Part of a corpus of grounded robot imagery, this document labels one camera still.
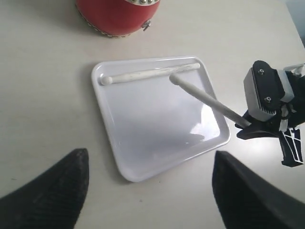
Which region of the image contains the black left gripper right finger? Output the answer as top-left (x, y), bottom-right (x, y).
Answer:
top-left (212, 151), bottom-right (305, 229)

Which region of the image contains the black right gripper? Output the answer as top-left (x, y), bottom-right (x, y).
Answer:
top-left (234, 63), bottom-right (305, 167)

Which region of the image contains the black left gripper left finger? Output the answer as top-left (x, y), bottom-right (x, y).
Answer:
top-left (0, 148), bottom-right (90, 229)

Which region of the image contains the white drumstick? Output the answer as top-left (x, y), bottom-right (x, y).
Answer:
top-left (169, 74), bottom-right (248, 126)
top-left (100, 63), bottom-right (201, 86)

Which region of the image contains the small red drum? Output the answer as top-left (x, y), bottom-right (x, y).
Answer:
top-left (75, 0), bottom-right (160, 37)

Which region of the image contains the white plastic tray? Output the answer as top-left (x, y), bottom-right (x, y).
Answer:
top-left (91, 56), bottom-right (230, 182)

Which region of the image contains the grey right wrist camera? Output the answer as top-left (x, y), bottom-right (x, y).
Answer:
top-left (244, 60), bottom-right (295, 122)

